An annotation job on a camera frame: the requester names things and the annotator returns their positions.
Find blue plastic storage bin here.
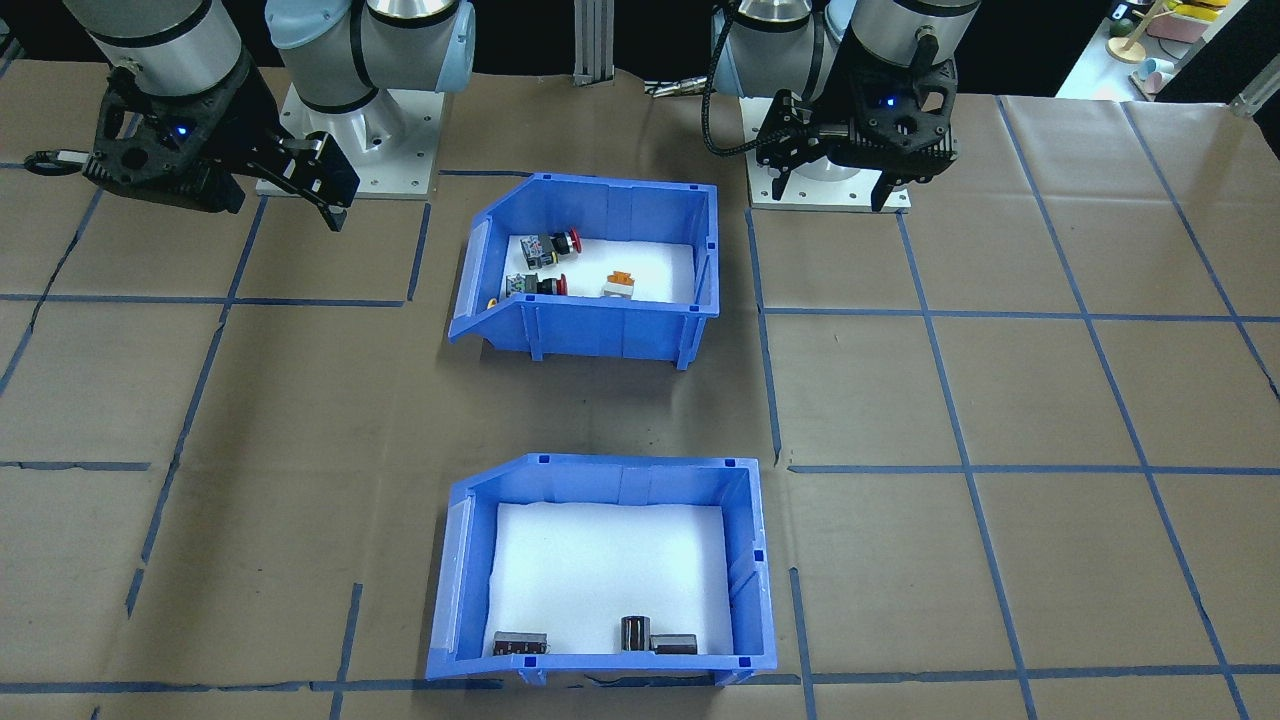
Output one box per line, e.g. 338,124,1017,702
425,452,779,688
447,172,721,371

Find pink toy box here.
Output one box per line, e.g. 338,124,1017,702
1145,5,1218,44

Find items in right bin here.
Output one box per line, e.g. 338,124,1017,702
505,233,698,305

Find white side table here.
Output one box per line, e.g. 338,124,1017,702
1055,0,1280,103

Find beige wooden toy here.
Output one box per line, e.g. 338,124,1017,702
1105,0,1169,64

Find aluminium profile bar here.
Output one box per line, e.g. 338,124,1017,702
1230,80,1280,120

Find white foam liner sheet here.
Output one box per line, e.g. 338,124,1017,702
485,500,748,657

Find white square base plate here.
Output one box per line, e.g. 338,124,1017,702
745,95,913,213
255,85,446,199

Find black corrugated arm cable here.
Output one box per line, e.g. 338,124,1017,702
698,0,773,158

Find aluminium frame post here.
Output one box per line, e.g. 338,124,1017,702
573,0,616,86

